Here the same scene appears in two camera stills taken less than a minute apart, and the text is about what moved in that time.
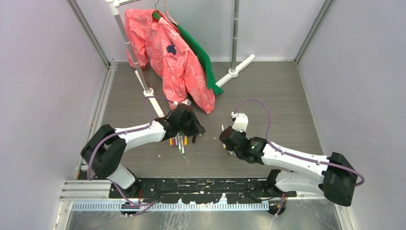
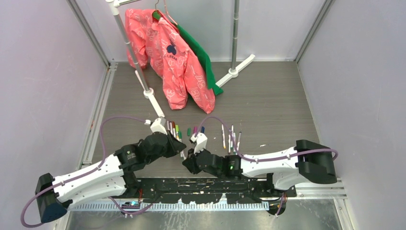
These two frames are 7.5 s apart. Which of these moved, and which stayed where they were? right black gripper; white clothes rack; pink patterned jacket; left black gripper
Moved: right black gripper; left black gripper
Stayed: white clothes rack; pink patterned jacket
